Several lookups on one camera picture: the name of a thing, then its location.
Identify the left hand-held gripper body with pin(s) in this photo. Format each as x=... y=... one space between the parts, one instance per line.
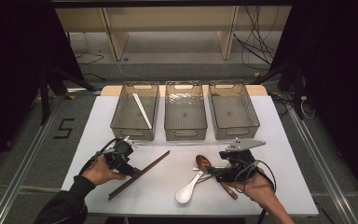
x=119 y=155

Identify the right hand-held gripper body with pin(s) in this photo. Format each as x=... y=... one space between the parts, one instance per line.
x=240 y=155

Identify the brown wooden spoon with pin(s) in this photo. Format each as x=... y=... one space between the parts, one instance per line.
x=202 y=162

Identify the brown wooden chopstick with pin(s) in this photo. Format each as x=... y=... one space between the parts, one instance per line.
x=118 y=192
x=154 y=162

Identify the smoky clear plastic bin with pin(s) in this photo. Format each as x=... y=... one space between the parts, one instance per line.
x=130 y=118
x=185 y=118
x=233 y=115

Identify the white ceramic spoon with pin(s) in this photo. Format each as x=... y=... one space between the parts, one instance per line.
x=184 y=195

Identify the white chopstick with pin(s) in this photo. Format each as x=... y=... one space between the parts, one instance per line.
x=141 y=109
x=144 y=113

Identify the person's left hand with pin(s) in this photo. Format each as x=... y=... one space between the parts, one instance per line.
x=101 y=172

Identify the person's right hand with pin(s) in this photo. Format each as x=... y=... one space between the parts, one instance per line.
x=258 y=189

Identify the black metal stand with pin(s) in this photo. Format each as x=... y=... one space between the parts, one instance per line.
x=298 y=93
x=45 y=99

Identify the black curtain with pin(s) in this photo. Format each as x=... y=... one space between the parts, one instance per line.
x=9 y=62
x=338 y=77

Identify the beige wooden desk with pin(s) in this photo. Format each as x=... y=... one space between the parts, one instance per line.
x=167 y=18

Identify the aluminium floor rail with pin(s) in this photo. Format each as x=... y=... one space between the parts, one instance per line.
x=21 y=174
x=323 y=168

